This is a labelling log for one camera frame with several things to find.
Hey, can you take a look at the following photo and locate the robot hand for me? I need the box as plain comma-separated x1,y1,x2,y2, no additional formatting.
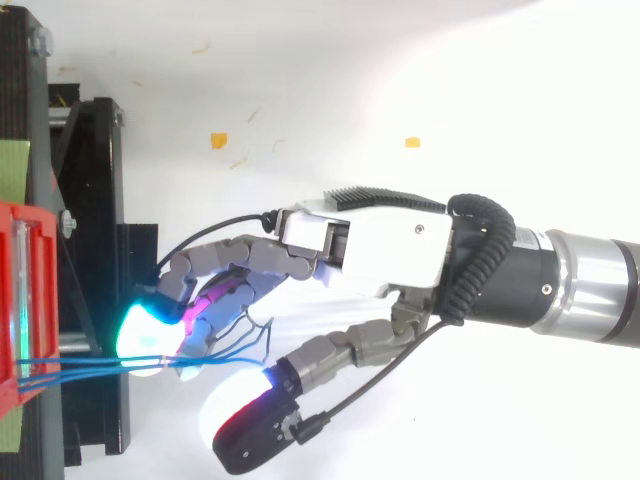
115,184,455,476

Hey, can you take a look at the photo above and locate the black stand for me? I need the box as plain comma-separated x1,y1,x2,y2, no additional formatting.
0,4,159,480

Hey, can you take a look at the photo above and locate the red bin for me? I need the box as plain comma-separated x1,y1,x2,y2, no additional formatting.
0,199,61,424

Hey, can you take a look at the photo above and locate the black coiled cable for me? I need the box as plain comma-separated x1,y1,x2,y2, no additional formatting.
439,193,516,326

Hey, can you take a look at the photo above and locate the thin black cable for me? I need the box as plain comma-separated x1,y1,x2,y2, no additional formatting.
294,319,449,446
149,211,281,291

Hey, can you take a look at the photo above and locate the blue cable bundle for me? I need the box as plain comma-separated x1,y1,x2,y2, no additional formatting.
17,317,275,391

